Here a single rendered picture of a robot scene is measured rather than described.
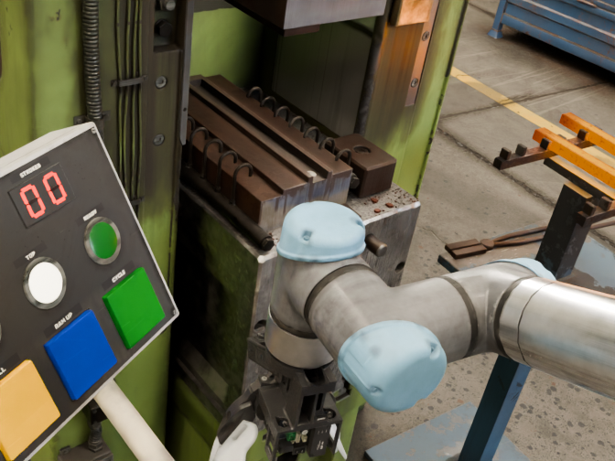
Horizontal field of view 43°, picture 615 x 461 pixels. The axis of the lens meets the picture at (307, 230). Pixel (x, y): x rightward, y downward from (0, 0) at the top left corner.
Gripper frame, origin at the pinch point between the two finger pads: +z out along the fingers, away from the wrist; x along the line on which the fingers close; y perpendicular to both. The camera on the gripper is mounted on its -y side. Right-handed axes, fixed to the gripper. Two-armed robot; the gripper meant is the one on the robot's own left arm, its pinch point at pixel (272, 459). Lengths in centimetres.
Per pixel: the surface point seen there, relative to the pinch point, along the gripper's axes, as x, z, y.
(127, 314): -13.3, -7.8, -19.4
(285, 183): 18, -6, -49
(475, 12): 297, 93, -404
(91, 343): -18.2, -8.1, -14.9
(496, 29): 284, 88, -358
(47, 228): -21.9, -19.8, -21.9
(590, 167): 82, -5, -48
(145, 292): -10.6, -8.4, -22.4
